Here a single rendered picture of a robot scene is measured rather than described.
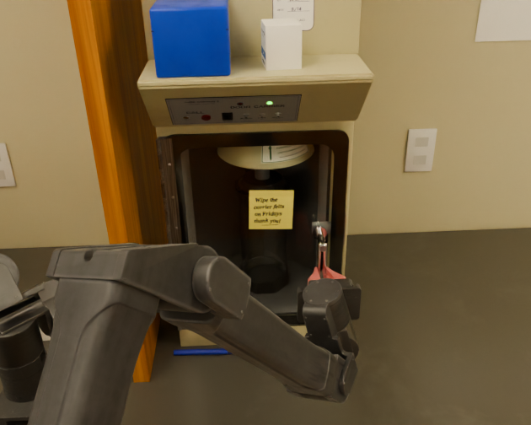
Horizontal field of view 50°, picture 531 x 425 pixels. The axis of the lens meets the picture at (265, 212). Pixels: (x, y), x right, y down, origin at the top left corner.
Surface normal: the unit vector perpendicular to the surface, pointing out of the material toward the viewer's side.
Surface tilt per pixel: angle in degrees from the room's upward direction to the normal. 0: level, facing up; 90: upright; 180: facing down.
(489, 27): 90
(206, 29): 90
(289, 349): 78
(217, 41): 90
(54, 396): 43
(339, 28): 90
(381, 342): 0
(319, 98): 135
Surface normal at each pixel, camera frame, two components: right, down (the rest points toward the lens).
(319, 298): -0.29, -0.82
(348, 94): 0.04, 0.96
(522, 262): -0.02, -0.88
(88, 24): 0.05, 0.48
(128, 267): 0.88, -0.02
